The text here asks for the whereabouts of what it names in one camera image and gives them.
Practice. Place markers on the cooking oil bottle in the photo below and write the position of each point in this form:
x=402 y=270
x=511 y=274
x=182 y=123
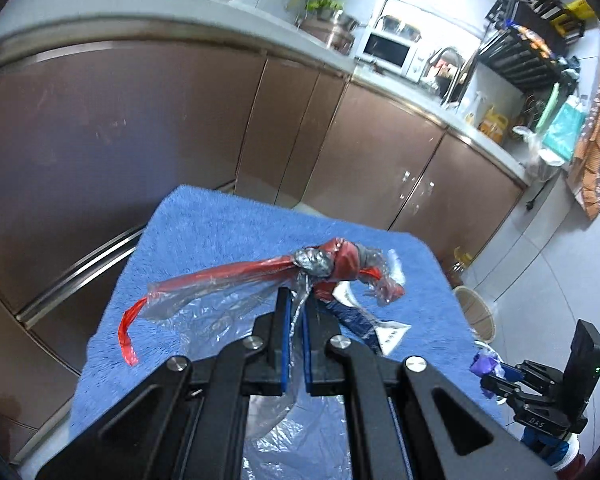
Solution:
x=461 y=260

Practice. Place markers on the yellow bottle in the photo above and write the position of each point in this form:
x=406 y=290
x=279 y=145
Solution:
x=494 y=125

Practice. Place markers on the clear bag with red strip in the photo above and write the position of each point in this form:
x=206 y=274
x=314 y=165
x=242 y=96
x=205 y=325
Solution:
x=220 y=300

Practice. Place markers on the green potted plant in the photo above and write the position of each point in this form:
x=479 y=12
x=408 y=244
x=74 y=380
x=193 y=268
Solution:
x=324 y=6

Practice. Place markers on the chrome kitchen faucet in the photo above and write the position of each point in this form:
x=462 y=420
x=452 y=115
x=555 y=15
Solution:
x=447 y=52

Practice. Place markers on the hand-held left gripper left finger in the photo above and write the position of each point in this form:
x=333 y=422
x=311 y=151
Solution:
x=286 y=350

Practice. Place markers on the beige lined bin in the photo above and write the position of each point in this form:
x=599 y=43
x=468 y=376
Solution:
x=472 y=310

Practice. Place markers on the teal hanging bag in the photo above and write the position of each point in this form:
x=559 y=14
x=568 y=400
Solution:
x=565 y=127

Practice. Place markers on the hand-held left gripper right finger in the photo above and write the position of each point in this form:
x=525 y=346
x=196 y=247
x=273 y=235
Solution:
x=308 y=355

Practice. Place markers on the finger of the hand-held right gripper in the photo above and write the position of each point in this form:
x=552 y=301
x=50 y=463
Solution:
x=500 y=389
x=530 y=371

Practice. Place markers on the steel bowl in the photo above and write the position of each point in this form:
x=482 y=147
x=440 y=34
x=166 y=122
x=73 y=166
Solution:
x=345 y=21

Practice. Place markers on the white plastic bag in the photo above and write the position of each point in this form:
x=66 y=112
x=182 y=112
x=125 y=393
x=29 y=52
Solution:
x=537 y=152

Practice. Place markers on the dark red silver wrapper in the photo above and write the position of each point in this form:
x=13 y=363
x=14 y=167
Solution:
x=340 y=260

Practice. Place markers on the brown patterned hanging cloth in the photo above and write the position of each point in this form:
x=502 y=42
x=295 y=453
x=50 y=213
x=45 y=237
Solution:
x=597 y=150

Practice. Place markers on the blue terry towel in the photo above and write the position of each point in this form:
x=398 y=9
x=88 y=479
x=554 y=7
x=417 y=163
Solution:
x=205 y=230

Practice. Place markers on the small purple wrapper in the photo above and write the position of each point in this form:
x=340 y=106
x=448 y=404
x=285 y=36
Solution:
x=485 y=366

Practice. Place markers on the flattened blue white carton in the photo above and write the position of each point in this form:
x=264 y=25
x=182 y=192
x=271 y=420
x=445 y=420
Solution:
x=355 y=320

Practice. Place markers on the white microwave oven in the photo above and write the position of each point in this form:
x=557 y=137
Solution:
x=387 y=52

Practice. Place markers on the black dish rack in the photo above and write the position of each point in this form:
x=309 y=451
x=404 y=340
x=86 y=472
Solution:
x=525 y=45

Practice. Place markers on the white spray bottle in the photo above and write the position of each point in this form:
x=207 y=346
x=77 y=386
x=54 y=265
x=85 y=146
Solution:
x=472 y=107

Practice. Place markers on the steel pot with lid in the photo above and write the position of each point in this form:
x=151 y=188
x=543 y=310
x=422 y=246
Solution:
x=400 y=27

